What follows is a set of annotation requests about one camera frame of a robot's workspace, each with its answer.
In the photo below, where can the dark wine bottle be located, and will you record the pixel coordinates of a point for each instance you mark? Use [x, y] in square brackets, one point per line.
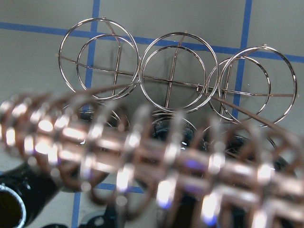
[239, 148]
[161, 130]
[24, 193]

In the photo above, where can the copper wire bottle basket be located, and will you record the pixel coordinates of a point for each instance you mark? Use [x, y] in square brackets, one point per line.
[89, 140]

